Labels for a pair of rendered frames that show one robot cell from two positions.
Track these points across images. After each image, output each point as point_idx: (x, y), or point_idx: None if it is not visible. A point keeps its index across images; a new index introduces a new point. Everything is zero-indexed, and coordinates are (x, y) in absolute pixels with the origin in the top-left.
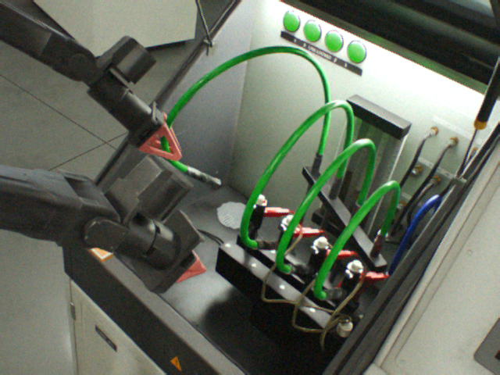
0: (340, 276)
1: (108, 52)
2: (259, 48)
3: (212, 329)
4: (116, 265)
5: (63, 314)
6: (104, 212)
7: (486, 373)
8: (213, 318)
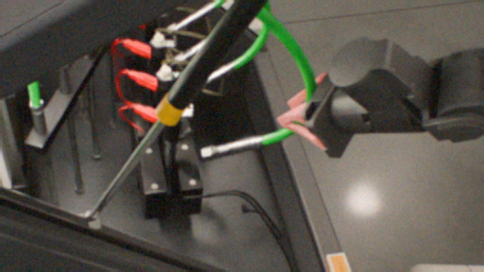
0: (39, 173)
1: (415, 76)
2: None
3: (228, 195)
4: (327, 245)
5: None
6: None
7: None
8: (219, 205)
